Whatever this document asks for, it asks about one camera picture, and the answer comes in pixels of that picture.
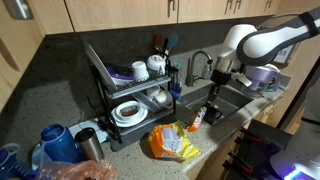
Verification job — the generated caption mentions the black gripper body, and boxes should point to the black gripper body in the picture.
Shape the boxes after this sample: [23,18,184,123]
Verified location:
[209,68,234,87]

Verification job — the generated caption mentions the small orange snack pack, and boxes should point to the small orange snack pack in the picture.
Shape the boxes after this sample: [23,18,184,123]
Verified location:
[187,106,208,133]

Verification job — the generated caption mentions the yellow orange snack packet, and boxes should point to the yellow orange snack packet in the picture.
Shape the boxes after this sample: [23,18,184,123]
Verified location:
[147,120,202,163]

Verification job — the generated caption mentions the steel kitchen sink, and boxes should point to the steel kitchen sink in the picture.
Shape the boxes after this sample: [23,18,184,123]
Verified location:
[178,81,254,128]

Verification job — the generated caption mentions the grey metal faucet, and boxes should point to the grey metal faucet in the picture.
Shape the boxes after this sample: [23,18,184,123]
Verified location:
[184,49,214,88]

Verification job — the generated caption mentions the blue dish soap bottle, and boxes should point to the blue dish soap bottle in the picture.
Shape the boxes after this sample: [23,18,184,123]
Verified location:
[171,60,185,101]

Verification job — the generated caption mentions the black utensil holder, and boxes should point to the black utensil holder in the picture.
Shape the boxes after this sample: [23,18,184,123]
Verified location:
[164,64,180,92]

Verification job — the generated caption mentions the blue spatula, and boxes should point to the blue spatula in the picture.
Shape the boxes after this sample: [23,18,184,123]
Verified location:
[166,33,179,52]

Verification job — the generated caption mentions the black cooking spoon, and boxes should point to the black cooking spoon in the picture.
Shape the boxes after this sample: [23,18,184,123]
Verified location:
[162,37,170,58]

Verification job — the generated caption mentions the clear plastic container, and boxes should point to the clear plastic container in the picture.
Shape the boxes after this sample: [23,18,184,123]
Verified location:
[131,91,161,113]

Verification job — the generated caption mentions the white mug red print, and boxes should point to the white mug red print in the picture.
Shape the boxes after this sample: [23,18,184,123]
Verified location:
[146,54,167,76]

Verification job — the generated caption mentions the wooden base cabinets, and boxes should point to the wooden base cabinets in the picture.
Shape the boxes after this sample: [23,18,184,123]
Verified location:
[185,96,288,180]

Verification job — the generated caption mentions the black cart red clamps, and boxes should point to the black cart red clamps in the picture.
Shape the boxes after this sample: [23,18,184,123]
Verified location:
[221,119,294,180]

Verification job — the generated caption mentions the red spatula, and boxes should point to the red spatula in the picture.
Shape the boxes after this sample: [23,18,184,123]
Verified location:
[153,33,165,54]

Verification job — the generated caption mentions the plain white mug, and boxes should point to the plain white mug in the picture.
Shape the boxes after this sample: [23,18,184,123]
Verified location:
[130,60,150,82]

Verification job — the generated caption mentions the black two-tier dish rack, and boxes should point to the black two-tier dish rack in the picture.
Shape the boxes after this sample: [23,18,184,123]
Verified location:
[90,64,181,153]

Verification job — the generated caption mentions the purple bowl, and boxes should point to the purple bowl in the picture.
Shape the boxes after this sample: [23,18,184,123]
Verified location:
[104,64,136,86]

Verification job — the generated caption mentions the large white plate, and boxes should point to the large white plate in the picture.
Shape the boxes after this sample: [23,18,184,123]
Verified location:
[83,41,118,91]

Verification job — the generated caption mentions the steel tumbler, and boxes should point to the steel tumbler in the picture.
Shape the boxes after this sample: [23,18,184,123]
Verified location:
[74,127,106,163]

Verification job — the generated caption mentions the flat white tray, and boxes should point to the flat white tray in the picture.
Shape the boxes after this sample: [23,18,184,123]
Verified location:
[68,118,109,144]

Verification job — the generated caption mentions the pink plastic bag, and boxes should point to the pink plastic bag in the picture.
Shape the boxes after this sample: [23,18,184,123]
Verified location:
[33,159,118,180]

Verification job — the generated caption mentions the blue water jug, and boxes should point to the blue water jug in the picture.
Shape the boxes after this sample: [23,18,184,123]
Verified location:
[30,123,84,171]

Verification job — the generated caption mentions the silver metal cylinder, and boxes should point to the silver metal cylinder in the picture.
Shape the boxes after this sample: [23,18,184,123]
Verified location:
[1,0,33,20]

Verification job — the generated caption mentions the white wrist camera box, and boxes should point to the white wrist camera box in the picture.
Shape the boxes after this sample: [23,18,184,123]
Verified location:
[231,71,253,88]

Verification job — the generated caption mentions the white mug with handle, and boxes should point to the white mug with handle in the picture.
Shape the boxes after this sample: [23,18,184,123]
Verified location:
[154,89,175,108]

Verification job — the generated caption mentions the metal cabinet door handle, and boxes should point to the metal cabinet door handle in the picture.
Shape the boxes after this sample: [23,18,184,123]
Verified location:
[167,0,177,18]
[234,0,243,14]
[225,0,235,14]
[264,0,273,13]

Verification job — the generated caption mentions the wooden wall cabinets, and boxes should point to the wooden wall cabinets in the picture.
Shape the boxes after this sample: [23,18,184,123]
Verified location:
[0,0,320,108]

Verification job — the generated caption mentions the blue pitcher white handle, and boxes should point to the blue pitcher white handle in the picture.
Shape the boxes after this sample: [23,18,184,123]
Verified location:
[0,143,34,180]

